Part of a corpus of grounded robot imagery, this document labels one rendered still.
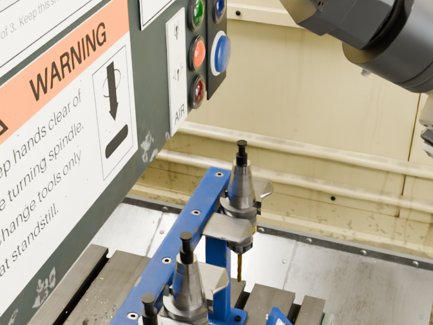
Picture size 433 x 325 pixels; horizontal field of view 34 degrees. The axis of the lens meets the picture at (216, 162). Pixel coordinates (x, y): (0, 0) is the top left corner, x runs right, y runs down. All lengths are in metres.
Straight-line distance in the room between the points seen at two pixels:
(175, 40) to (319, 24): 0.11
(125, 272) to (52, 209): 1.08
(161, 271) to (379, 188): 0.65
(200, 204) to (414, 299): 0.63
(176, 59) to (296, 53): 0.88
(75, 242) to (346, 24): 0.27
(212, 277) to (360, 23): 0.50
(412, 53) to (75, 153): 0.30
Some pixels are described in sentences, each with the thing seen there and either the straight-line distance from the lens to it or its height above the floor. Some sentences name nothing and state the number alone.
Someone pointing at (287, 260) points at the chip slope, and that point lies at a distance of 1.57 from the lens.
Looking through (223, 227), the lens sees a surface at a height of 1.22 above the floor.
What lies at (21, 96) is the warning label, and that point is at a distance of 0.33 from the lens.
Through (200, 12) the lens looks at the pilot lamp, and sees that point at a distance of 0.51.
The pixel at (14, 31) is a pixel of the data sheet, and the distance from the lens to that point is 0.32.
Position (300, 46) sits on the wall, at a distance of 1.36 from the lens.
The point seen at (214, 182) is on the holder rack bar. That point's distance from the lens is 1.11.
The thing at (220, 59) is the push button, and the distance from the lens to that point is 0.57.
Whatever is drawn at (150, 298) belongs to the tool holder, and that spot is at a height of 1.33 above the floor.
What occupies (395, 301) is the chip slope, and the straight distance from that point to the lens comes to 1.54.
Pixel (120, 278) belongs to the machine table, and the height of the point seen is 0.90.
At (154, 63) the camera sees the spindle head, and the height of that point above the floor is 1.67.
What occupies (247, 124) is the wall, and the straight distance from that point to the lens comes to 1.47.
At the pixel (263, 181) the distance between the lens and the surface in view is 1.13.
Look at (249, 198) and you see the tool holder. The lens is 1.06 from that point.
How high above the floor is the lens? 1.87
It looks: 34 degrees down
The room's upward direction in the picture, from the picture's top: straight up
